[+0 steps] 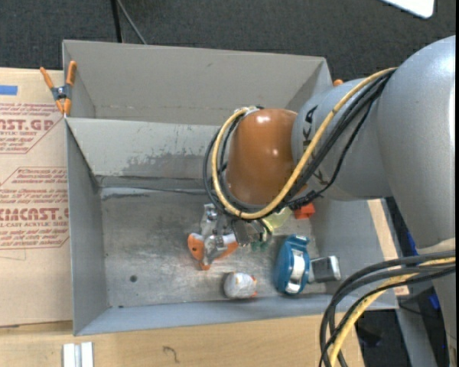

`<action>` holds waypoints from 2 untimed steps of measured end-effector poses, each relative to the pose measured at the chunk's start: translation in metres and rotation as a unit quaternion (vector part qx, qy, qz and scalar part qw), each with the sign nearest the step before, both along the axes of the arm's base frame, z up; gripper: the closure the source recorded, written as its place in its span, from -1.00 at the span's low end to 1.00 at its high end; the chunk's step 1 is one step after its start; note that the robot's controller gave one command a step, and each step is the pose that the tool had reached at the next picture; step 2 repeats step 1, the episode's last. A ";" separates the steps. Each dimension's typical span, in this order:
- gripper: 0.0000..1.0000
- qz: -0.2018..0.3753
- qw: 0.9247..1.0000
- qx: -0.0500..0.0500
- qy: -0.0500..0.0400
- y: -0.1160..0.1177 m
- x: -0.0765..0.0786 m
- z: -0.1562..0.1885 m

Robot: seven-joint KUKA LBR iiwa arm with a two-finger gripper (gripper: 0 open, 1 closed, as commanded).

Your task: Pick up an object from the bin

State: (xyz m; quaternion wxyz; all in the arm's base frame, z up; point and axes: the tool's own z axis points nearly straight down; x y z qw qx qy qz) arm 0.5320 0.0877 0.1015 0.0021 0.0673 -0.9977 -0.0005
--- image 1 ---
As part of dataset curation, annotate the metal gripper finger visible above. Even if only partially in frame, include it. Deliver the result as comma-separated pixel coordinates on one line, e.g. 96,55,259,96
203,234,236,270
201,203,220,237

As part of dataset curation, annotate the white and orange round toy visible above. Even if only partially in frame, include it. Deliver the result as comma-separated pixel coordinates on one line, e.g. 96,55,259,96
223,271,259,300

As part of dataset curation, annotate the blue and white plastic object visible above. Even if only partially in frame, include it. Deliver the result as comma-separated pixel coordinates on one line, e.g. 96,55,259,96
272,234,311,296

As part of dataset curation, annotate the grey metal bin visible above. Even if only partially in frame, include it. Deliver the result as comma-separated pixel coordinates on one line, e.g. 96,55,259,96
62,39,399,336

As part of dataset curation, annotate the small orange object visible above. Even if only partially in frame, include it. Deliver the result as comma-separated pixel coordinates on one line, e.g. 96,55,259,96
293,203,316,220

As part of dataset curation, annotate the silver rectangular box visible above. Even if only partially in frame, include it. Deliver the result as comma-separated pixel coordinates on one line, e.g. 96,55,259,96
309,255,342,283

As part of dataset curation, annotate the brown cardboard board, red print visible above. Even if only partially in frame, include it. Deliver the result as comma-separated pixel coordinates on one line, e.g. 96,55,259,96
0,66,76,329

